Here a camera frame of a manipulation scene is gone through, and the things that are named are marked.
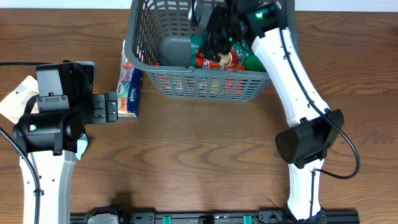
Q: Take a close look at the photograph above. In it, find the Kleenex tissue multipack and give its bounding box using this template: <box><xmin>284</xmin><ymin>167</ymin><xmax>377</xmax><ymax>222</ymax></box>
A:
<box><xmin>116</xmin><ymin>40</ymin><xmax>143</xmax><ymax>118</ymax></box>

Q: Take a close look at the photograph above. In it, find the green Nescafe coffee bag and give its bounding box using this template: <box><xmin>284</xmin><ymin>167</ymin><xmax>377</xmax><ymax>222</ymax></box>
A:
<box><xmin>190</xmin><ymin>35</ymin><xmax>252</xmax><ymax>70</ymax></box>

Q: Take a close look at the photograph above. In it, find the orange spaghetti packet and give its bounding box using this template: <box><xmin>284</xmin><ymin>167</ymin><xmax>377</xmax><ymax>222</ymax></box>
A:
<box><xmin>154</xmin><ymin>61</ymin><xmax>246</xmax><ymax>96</ymax></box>

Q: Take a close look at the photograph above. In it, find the green lidded jar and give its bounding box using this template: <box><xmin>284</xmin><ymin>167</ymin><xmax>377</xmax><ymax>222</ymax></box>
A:
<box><xmin>242</xmin><ymin>55</ymin><xmax>266</xmax><ymax>72</ymax></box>

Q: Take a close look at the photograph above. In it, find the teal packet under arm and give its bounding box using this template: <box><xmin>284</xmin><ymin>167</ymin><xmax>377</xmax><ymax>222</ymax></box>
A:
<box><xmin>76</xmin><ymin>133</ymin><xmax>88</xmax><ymax>160</ymax></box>

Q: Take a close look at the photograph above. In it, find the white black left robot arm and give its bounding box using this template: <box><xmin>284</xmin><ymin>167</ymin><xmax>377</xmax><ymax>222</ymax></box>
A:
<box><xmin>13</xmin><ymin>61</ymin><xmax>118</xmax><ymax>223</ymax></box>

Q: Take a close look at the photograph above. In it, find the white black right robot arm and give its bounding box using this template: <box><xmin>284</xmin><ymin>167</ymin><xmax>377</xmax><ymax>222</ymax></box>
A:
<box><xmin>188</xmin><ymin>1</ymin><xmax>344</xmax><ymax>223</ymax></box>

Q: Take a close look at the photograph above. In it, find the grey plastic lattice basket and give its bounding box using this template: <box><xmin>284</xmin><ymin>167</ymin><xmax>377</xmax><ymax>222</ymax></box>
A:
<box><xmin>124</xmin><ymin>0</ymin><xmax>271</xmax><ymax>101</ymax></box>

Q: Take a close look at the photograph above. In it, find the beige paper pouch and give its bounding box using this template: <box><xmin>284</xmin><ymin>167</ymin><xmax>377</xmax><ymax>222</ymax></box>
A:
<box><xmin>1</xmin><ymin>76</ymin><xmax>39</xmax><ymax>124</ymax></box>

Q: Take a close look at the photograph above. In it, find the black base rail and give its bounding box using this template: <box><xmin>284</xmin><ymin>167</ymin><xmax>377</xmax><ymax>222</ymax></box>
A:
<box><xmin>70</xmin><ymin>207</ymin><xmax>360</xmax><ymax>224</ymax></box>

